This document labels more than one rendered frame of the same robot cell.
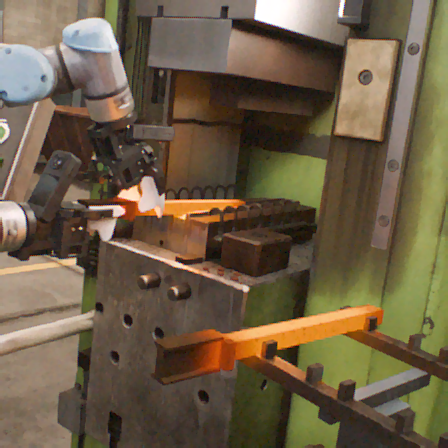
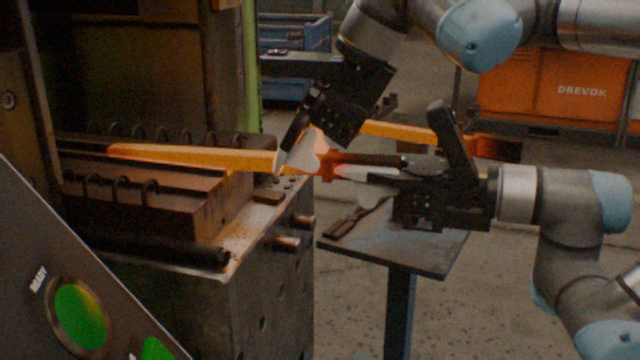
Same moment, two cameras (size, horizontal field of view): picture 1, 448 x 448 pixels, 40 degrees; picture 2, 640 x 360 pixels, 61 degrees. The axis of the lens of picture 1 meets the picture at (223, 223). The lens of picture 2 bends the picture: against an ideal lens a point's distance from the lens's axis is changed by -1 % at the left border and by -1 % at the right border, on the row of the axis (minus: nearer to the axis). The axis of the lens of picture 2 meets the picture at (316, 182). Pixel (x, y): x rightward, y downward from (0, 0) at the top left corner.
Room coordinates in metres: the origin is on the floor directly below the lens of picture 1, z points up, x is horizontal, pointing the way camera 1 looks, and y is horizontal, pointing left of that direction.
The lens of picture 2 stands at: (1.33, 0.83, 1.30)
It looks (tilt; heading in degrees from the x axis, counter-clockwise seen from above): 24 degrees down; 250
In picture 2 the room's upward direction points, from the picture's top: straight up
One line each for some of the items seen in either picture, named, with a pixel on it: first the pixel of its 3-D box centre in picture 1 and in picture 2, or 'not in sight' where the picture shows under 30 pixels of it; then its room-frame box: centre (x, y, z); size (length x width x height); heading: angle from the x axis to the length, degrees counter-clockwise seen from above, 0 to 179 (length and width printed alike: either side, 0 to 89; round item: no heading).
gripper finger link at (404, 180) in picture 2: not in sight; (401, 177); (1.01, 0.26, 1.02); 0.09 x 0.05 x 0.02; 146
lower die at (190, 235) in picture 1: (231, 220); (103, 180); (1.38, -0.02, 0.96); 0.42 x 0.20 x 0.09; 143
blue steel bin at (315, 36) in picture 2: not in sight; (256, 57); (0.17, -3.86, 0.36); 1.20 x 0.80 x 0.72; 145
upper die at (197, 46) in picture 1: (251, 58); not in sight; (1.38, -0.02, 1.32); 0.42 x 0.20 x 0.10; 143
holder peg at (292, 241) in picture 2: (148, 281); (287, 244); (1.12, 0.13, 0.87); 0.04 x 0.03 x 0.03; 143
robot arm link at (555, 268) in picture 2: not in sight; (568, 276); (0.82, 0.38, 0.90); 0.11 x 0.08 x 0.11; 67
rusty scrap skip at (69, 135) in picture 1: (91, 144); not in sight; (8.24, 1.87, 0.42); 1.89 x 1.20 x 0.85; 49
